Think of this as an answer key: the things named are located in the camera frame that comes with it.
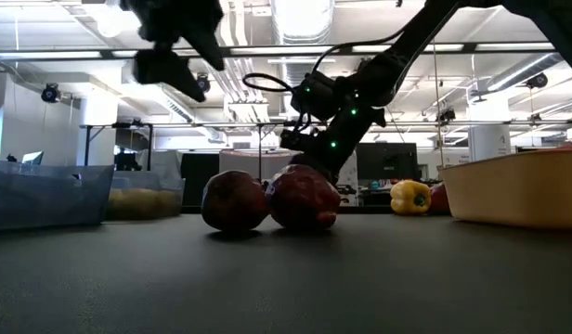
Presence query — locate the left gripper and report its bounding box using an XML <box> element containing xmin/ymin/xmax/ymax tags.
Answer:
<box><xmin>121</xmin><ymin>0</ymin><xmax>227</xmax><ymax>103</ymax></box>

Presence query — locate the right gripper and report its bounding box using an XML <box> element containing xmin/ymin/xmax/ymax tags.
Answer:
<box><xmin>279</xmin><ymin>104</ymin><xmax>387</xmax><ymax>185</ymax></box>

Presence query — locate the dark red apple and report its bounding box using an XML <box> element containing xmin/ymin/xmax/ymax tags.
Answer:
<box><xmin>266</xmin><ymin>163</ymin><xmax>342</xmax><ymax>231</ymax></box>

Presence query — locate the round dark red fruit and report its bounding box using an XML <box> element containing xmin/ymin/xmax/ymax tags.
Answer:
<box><xmin>201</xmin><ymin>169</ymin><xmax>270</xmax><ymax>232</ymax></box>

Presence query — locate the yellow bell pepper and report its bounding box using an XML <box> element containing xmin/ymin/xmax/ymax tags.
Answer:
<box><xmin>389</xmin><ymin>179</ymin><xmax>432</xmax><ymax>216</ymax></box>

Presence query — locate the black monitor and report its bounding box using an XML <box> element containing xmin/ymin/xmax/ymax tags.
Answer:
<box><xmin>355</xmin><ymin>142</ymin><xmax>420</xmax><ymax>182</ymax></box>

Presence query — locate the black cabinet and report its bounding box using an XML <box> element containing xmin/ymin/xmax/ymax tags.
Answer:
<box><xmin>179</xmin><ymin>152</ymin><xmax>221</xmax><ymax>208</ymax></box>

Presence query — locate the white square pillar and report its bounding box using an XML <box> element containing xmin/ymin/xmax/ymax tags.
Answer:
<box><xmin>78</xmin><ymin>92</ymin><xmax>120</xmax><ymax>167</ymax></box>

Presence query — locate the translucent grey plastic bin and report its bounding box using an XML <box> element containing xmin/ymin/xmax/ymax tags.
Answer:
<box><xmin>104</xmin><ymin>170</ymin><xmax>186</xmax><ymax>221</ymax></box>
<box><xmin>0</xmin><ymin>160</ymin><xmax>115</xmax><ymax>232</ymax></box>

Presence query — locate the black table mat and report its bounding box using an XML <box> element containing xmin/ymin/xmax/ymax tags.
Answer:
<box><xmin>0</xmin><ymin>212</ymin><xmax>572</xmax><ymax>334</ymax></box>

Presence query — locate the yellow lemon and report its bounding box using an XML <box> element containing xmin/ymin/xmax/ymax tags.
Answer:
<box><xmin>108</xmin><ymin>187</ymin><xmax>124</xmax><ymax>219</ymax></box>
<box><xmin>121</xmin><ymin>186</ymin><xmax>161</xmax><ymax>219</ymax></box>
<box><xmin>156</xmin><ymin>189</ymin><xmax>182</xmax><ymax>217</ymax></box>

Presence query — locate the red bell pepper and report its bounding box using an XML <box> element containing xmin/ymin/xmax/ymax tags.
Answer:
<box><xmin>428</xmin><ymin>182</ymin><xmax>452</xmax><ymax>215</ymax></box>

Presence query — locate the thin vertical pole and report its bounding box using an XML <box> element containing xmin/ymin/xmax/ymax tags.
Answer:
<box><xmin>432</xmin><ymin>39</ymin><xmax>443</xmax><ymax>154</ymax></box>

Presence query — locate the small grey monitor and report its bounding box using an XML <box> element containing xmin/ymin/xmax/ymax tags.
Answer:
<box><xmin>20</xmin><ymin>150</ymin><xmax>45</xmax><ymax>166</ymax></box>

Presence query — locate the yellow plastic basket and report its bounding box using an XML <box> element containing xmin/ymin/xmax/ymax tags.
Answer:
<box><xmin>438</xmin><ymin>148</ymin><xmax>572</xmax><ymax>231</ymax></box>

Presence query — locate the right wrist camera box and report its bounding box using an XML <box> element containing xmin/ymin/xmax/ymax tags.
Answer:
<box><xmin>290</xmin><ymin>71</ymin><xmax>347</xmax><ymax>122</ymax></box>

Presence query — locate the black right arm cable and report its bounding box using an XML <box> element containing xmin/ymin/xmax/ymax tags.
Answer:
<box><xmin>241</xmin><ymin>27</ymin><xmax>410</xmax><ymax>94</ymax></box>

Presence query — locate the large white ceiling duct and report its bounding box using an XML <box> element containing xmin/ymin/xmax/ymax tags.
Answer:
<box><xmin>269</xmin><ymin>0</ymin><xmax>336</xmax><ymax>45</ymax></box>

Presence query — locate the black metal table frame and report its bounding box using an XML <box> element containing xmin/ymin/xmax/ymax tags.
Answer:
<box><xmin>79</xmin><ymin>121</ymin><xmax>155</xmax><ymax>173</ymax></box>

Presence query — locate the long horizontal black rail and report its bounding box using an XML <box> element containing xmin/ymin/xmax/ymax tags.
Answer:
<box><xmin>150</xmin><ymin>119</ymin><xmax>572</xmax><ymax>129</ymax></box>

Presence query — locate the silver ceiling duct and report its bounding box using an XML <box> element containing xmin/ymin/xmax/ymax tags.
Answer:
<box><xmin>485</xmin><ymin>51</ymin><xmax>566</xmax><ymax>93</ymax></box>

